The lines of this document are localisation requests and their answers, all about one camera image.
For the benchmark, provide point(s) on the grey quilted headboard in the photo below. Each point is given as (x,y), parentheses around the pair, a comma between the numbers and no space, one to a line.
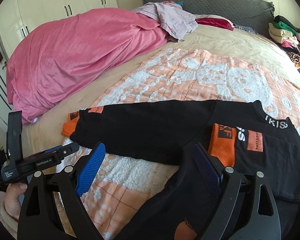
(227,2)

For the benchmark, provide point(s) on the dark patterned cloth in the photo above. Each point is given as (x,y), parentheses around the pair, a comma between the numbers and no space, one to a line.
(245,28)

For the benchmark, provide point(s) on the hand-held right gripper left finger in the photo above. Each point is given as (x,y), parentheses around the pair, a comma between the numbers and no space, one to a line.
(90,170)

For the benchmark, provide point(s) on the lilac cloth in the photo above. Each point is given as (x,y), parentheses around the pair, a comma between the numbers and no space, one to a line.
(172,20)

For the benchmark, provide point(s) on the orange and white fleece blanket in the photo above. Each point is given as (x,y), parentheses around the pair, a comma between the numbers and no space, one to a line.
(190,80)

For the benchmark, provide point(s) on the teal cloth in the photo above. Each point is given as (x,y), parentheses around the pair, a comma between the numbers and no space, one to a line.
(179,3)

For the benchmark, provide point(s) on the bed with beige sheet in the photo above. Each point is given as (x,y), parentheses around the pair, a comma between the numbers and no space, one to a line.
(227,42)

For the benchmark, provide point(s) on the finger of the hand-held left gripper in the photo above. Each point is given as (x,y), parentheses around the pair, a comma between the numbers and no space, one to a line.
(68,149)

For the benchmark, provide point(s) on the white wardrobe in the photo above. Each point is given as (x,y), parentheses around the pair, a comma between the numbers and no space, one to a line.
(52,2)

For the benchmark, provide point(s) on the person's left hand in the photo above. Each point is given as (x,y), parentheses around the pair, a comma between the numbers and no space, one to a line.
(12,202)

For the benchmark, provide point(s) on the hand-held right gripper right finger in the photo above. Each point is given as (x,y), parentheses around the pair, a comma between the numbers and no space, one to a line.
(207,170)

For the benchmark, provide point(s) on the black sweater with orange cuffs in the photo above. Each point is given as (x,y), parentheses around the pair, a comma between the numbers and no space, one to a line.
(152,130)

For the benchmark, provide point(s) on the red velvet cloth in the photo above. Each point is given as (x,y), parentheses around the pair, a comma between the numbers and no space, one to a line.
(215,22)

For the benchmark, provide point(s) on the pink duvet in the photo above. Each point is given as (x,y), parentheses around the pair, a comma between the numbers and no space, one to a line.
(77,55)

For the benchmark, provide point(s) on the pile of folded clothes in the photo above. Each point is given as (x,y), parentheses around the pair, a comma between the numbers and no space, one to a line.
(287,40)

